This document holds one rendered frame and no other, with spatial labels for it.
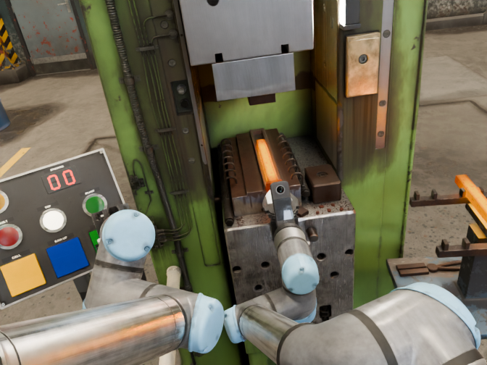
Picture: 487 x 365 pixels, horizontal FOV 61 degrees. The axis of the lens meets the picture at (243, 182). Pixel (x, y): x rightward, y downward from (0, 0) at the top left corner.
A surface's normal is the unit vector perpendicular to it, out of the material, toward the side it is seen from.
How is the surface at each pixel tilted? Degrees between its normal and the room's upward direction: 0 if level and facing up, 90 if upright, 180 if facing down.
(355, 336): 13
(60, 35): 90
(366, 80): 90
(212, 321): 90
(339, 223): 90
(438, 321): 24
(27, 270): 60
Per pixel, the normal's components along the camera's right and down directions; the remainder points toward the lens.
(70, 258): 0.38, -0.09
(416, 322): 0.02, -0.62
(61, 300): -0.11, -0.86
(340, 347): -0.47, -0.49
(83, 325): 0.56, -0.82
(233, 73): 0.09, 0.50
